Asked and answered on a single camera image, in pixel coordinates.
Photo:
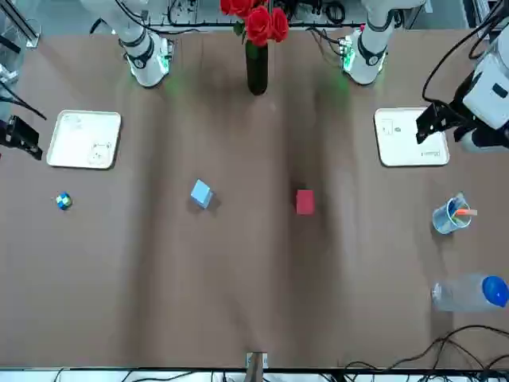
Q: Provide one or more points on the red foam block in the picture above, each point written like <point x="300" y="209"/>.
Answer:
<point x="305" y="202"/>

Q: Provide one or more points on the red rose bouquet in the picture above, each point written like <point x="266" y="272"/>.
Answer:
<point x="260" y="22"/>

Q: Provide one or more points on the clear bottle with blue cap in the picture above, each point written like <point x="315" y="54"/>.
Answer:
<point x="461" y="292"/>

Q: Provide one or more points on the orange marker pen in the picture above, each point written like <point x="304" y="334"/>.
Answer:
<point x="466" y="213"/>

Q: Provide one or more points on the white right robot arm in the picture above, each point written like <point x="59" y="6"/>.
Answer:
<point x="145" y="63"/>

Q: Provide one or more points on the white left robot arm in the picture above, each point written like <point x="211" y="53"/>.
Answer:
<point x="371" y="44"/>

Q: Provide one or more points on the black tall vase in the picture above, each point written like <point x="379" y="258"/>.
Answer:
<point x="257" y="67"/>

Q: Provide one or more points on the cream tray with rabbit print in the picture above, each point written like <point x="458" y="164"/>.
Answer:
<point x="401" y="139"/>

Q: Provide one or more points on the clear plastic measuring cup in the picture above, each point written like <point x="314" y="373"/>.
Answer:
<point x="445" y="221"/>

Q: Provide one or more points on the silver aluminium post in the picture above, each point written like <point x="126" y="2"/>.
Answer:
<point x="256" y="366"/>

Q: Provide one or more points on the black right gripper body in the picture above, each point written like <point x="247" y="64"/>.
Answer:
<point x="5" y="133"/>

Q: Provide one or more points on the cream tray with bear print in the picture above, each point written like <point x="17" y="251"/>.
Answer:
<point x="83" y="139"/>

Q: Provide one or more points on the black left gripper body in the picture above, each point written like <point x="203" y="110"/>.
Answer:
<point x="461" y="115"/>

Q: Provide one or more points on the blue foam block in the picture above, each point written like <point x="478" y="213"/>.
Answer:
<point x="201" y="194"/>

